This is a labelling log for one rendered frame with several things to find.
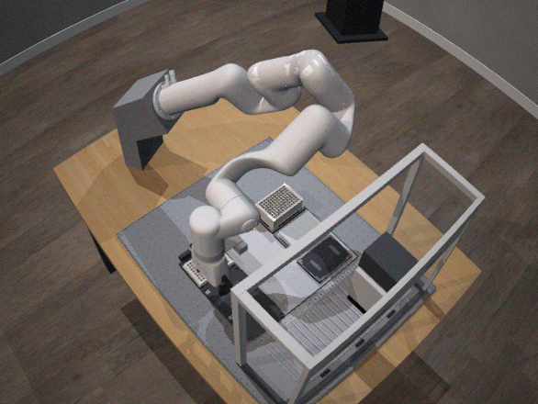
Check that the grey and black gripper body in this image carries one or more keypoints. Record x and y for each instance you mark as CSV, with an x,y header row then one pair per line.
x,y
212,271

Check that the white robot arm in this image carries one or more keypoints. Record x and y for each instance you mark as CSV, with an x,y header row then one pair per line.
x,y
314,130

